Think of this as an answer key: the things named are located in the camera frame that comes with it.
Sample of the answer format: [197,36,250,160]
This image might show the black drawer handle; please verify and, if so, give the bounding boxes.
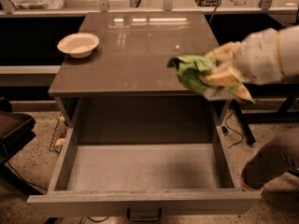
[126,208,163,222]

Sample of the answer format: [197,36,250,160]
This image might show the open grey top drawer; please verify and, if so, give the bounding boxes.
[28,137,261,217]

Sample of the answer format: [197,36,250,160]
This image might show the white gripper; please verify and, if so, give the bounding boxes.
[198,29,283,87]

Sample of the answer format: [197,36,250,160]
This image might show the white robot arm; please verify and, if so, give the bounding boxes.
[199,25,299,87]

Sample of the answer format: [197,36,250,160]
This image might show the white bowl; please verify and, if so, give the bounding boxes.
[57,33,99,59]

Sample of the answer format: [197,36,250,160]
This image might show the person leg brown trousers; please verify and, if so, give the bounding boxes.
[240,128,299,191]

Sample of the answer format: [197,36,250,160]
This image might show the green rice chip bag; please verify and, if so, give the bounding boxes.
[167,55,254,103]

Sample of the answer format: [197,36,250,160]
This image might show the black chair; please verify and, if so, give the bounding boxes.
[0,97,41,196]

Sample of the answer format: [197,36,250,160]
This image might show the black floor cable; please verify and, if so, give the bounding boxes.
[221,110,246,149]

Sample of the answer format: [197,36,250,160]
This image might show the wire basket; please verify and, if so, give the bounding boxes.
[49,116,67,153]

